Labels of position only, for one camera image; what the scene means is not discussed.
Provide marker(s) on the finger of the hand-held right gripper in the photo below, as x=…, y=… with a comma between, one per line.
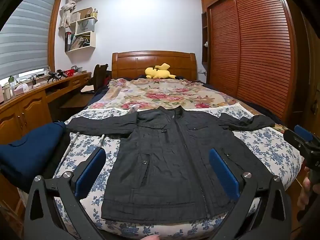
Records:
x=302, y=131

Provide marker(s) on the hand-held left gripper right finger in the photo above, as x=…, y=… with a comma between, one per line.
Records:
x=223, y=173

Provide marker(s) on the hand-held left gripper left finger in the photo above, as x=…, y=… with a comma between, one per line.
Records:
x=91, y=172

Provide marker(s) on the black jacket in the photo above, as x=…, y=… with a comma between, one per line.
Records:
x=170, y=167

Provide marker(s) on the person's right hand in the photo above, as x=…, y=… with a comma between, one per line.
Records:
x=305, y=190

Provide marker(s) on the person's left hand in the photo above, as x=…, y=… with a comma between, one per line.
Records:
x=152, y=238

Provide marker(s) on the blue floral blanket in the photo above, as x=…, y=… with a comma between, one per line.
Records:
x=262, y=142

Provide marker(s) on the navy blue cloth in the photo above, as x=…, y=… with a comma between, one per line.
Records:
x=30, y=150

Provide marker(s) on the wooden desk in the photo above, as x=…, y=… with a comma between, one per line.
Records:
x=32, y=107

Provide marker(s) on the wooden louvred wardrobe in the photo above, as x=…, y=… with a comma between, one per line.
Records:
x=257, y=50

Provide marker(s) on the dark wooden chair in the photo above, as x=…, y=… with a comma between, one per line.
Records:
x=98, y=77

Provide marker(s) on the red basket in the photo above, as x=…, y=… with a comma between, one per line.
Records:
x=70, y=73

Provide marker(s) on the red floral blanket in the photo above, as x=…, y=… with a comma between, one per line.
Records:
x=162, y=92

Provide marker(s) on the black tripod stand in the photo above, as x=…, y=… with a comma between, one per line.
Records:
x=56, y=75

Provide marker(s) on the pink tissue box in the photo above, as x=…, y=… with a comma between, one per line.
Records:
x=21, y=90

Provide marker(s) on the wooden bed headboard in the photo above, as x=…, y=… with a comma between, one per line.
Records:
x=130, y=65

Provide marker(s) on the white bottle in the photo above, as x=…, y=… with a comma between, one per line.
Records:
x=7, y=91

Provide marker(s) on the yellow plush toy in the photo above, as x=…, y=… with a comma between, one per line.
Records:
x=158, y=72

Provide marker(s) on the grey window blind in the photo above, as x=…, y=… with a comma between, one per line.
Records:
x=25, y=42

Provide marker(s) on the tied beige curtain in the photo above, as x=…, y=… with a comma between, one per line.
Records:
x=67, y=12

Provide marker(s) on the white wall shelf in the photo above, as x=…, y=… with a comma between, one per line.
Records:
x=82, y=40

